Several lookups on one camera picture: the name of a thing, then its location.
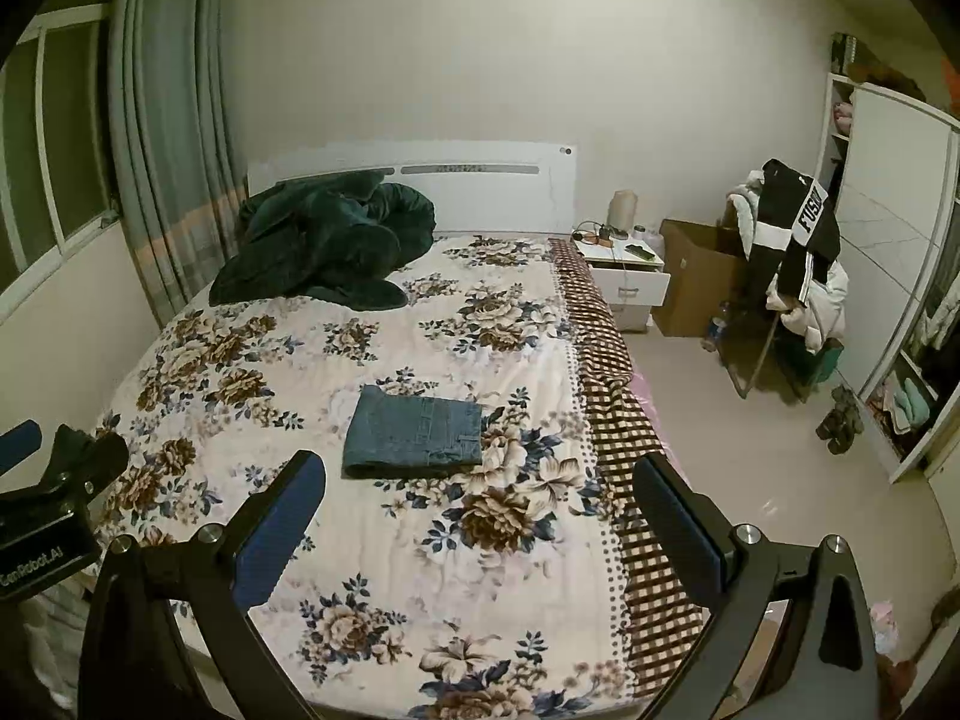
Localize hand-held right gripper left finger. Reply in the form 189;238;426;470
79;450;329;720

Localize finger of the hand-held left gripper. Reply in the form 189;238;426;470
0;420;42;470
45;426;130;507

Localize cardboard box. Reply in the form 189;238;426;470
651;219;749;339

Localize white wardrobe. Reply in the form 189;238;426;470
816;71;960;482

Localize mint green folded clothes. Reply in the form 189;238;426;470
887;376;932;434

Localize brown checked bed sheet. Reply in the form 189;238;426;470
547;236;715;700

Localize white nightstand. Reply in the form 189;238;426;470
571;229;671;332

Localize chair with green seat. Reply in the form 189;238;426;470
724;195;845;403

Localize white bed with headboard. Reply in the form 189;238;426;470
90;139;715;720

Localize pink under sheet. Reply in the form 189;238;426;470
626;371;677;460

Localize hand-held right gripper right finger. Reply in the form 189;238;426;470
634;454;880;720

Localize black and white jacket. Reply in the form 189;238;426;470
750;160;842;310

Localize dark green blanket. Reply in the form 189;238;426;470
210;169;437;311

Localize blue jeans pants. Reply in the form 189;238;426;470
343;385;485;479

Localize window with white frame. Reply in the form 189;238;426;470
0;4;126;295

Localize grey green curtain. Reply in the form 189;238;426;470
109;0;250;329

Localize floral quilt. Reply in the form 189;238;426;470
94;232;640;720

